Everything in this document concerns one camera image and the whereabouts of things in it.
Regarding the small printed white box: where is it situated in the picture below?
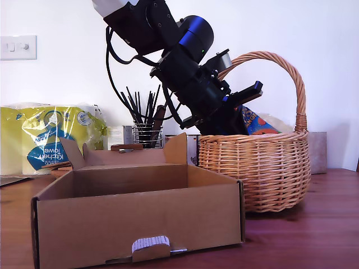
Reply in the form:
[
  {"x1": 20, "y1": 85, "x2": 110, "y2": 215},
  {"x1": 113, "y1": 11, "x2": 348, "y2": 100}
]
[{"x1": 186, "y1": 133, "x2": 200, "y2": 166}]

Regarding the woven wicker basket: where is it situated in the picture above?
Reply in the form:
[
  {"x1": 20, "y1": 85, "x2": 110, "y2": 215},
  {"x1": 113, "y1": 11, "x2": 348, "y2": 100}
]
[{"x1": 197, "y1": 51, "x2": 312, "y2": 214}]

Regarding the grey stone tile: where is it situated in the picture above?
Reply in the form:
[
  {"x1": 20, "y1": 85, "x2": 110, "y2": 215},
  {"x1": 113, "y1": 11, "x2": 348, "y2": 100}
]
[{"x1": 308, "y1": 131, "x2": 328, "y2": 174}]

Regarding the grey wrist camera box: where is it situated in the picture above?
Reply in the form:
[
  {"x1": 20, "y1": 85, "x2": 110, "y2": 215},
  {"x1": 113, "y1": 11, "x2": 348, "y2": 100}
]
[{"x1": 200, "y1": 49, "x2": 233, "y2": 74}]

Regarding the black chopstick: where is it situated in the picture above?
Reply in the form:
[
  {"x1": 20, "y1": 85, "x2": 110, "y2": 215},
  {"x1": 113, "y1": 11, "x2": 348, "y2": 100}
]
[
  {"x1": 126, "y1": 86, "x2": 144, "y2": 124},
  {"x1": 152, "y1": 84, "x2": 162, "y2": 124},
  {"x1": 145, "y1": 90, "x2": 154, "y2": 124},
  {"x1": 134, "y1": 91, "x2": 142, "y2": 124},
  {"x1": 120, "y1": 91, "x2": 141, "y2": 124}
]

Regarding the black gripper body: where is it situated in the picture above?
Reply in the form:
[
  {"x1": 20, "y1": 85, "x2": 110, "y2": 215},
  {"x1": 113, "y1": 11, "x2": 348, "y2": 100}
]
[{"x1": 178, "y1": 73, "x2": 264, "y2": 130}]

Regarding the flat grey board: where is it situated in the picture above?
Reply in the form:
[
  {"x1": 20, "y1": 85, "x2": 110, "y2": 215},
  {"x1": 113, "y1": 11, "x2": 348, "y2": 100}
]
[{"x1": 0, "y1": 175, "x2": 34, "y2": 188}]

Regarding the small grey metal box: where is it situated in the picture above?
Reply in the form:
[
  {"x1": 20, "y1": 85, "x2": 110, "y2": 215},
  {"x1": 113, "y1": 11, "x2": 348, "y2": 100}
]
[{"x1": 122, "y1": 124, "x2": 134, "y2": 146}]

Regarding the dark brown utensil handle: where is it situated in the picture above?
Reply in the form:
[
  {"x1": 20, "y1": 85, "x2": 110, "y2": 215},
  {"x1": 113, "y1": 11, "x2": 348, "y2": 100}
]
[{"x1": 153, "y1": 105, "x2": 167, "y2": 143}]

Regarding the white printed card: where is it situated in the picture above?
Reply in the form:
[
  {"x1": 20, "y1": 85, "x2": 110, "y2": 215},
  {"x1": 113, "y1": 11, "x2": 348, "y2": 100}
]
[{"x1": 107, "y1": 125, "x2": 125, "y2": 151}]

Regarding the blue orange-print candy bag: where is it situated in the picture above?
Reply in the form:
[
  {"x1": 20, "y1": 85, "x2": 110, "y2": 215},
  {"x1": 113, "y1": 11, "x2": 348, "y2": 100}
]
[{"x1": 240, "y1": 105, "x2": 283, "y2": 136}]

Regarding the white wall switch plate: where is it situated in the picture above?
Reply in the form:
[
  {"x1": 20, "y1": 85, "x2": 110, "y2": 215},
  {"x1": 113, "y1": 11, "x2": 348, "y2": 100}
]
[{"x1": 0, "y1": 35, "x2": 38, "y2": 61}]

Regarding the wire utensil holder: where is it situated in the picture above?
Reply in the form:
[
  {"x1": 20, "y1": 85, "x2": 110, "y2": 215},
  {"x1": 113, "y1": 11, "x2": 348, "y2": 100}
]
[{"x1": 131, "y1": 122, "x2": 164, "y2": 149}]

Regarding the yellow kitchen towel pack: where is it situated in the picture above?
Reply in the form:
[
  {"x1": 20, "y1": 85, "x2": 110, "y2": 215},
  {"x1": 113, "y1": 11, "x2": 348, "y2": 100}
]
[{"x1": 0, "y1": 103, "x2": 109, "y2": 177}]

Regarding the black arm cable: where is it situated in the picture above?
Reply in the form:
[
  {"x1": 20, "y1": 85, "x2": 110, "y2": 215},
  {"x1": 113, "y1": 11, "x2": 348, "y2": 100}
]
[
  {"x1": 108, "y1": 27, "x2": 158, "y2": 66},
  {"x1": 105, "y1": 26, "x2": 146, "y2": 114},
  {"x1": 164, "y1": 86, "x2": 186, "y2": 130}
]

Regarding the brown cardboard box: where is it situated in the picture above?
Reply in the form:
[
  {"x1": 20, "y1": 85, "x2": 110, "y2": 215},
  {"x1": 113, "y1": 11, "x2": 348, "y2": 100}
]
[{"x1": 30, "y1": 132, "x2": 246, "y2": 269}]

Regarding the round cork coaster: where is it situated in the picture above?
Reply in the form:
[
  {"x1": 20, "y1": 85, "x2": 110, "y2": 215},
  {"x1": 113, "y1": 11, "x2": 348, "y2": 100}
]
[
  {"x1": 49, "y1": 166, "x2": 74, "y2": 179},
  {"x1": 41, "y1": 161, "x2": 71, "y2": 169}
]

